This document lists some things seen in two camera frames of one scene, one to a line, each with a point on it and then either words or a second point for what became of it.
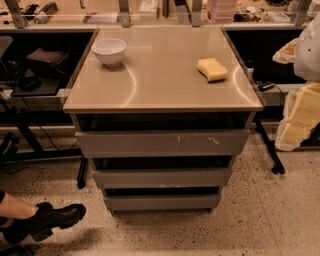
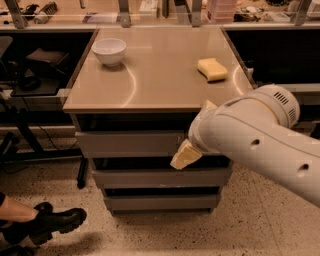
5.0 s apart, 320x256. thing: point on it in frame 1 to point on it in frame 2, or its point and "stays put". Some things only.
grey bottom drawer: (163, 201) stays put
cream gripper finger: (286, 54) to (210, 105)
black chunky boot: (47, 220) stays put
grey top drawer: (162, 143) stays put
